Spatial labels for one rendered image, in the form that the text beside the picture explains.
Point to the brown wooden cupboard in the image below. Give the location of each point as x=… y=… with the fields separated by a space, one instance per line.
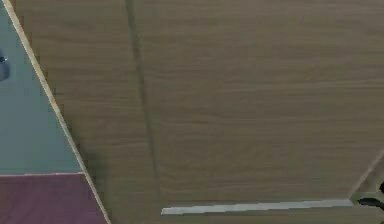
x=233 y=100

